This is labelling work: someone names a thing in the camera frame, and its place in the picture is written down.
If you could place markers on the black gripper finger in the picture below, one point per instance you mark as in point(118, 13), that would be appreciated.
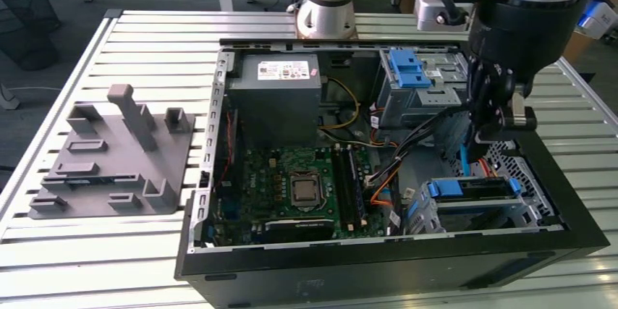
point(519, 117)
point(480, 106)

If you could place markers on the hard disk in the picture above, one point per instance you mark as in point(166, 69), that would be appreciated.
point(446, 189)

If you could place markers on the metal disk bay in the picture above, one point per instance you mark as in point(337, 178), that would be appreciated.
point(482, 205)

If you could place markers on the wooden cabinet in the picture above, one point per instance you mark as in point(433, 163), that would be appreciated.
point(580, 48)

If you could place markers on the metal optical drive cage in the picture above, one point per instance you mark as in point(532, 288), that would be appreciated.
point(410, 106)

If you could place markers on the blue plastic drive latch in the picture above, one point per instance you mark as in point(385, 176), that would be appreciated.
point(408, 70)

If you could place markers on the black RAM stick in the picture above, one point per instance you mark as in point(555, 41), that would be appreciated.
point(342, 186)

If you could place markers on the green motherboard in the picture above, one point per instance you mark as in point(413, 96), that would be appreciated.
point(309, 158)

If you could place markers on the grey power supply unit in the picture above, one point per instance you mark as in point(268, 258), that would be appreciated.
point(276, 113)

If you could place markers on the silver CPU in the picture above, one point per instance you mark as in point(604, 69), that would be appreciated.
point(305, 191)

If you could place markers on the black graphics card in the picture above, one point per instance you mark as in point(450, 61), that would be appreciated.
point(300, 231)

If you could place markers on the black open PC case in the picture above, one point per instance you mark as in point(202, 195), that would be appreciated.
point(338, 273)

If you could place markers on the grey parts rack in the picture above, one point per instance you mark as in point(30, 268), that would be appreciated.
point(121, 164)

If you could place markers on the black mesh wastebasket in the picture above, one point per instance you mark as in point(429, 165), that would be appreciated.
point(29, 26)

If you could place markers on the grey stand foot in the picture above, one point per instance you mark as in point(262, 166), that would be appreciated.
point(7, 101)

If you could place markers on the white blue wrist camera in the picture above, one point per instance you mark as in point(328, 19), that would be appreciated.
point(599, 17)

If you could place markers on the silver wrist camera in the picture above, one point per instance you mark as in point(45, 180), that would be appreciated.
point(430, 8)

